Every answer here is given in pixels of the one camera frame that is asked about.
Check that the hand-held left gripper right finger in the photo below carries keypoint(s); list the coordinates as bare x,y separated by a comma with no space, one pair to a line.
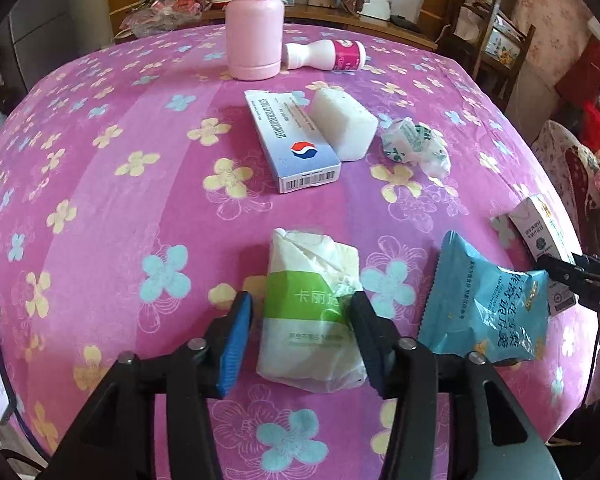
370,360

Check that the blue snack packet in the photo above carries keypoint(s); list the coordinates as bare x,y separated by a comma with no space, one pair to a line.
480,305

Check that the floral covered sofa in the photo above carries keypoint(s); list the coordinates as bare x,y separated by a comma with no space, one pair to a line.
555,150

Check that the small white green box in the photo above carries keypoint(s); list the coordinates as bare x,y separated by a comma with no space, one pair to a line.
537,230

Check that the pile of plastic bags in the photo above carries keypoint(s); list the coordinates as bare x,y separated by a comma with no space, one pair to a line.
165,10

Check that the white blue medicine box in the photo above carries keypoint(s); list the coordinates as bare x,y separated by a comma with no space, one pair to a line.
295,145

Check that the white foam block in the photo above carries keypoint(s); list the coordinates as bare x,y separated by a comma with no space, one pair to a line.
345,125

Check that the white green tissue pack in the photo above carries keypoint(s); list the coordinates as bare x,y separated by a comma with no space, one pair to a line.
300,300

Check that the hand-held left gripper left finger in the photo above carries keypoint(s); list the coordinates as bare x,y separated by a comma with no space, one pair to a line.
235,350

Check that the red bag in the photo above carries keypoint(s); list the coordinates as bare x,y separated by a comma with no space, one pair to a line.
587,70

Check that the black box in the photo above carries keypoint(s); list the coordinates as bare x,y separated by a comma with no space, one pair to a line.
402,21

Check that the white pink-label yogurt bottle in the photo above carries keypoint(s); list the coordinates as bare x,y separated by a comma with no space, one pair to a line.
340,55

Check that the grey refrigerator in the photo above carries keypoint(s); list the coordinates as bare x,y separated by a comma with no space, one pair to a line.
45,25

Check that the pink water bottle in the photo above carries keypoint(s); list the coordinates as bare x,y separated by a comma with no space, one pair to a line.
255,30

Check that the crumpled white green wrapper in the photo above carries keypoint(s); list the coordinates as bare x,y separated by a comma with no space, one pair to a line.
412,145

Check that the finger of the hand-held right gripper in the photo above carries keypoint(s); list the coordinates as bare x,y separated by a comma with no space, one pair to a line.
560,266

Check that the dark wooden chair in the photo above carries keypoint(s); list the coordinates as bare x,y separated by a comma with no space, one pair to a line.
492,15

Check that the pink floral tablecloth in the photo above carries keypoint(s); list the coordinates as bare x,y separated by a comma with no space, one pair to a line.
130,210

